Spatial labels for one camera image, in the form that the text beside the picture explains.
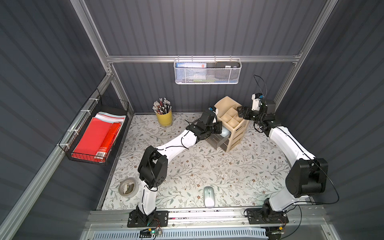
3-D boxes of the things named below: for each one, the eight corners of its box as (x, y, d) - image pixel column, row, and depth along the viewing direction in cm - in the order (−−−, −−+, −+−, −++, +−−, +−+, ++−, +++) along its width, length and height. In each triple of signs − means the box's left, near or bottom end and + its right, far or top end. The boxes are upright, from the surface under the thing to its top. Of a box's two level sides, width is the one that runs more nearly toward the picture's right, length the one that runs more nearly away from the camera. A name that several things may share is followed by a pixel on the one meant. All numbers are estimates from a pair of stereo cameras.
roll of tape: (118, 197, 82) (115, 195, 79) (124, 179, 88) (121, 177, 85) (136, 197, 82) (133, 195, 79) (140, 179, 88) (138, 177, 85)
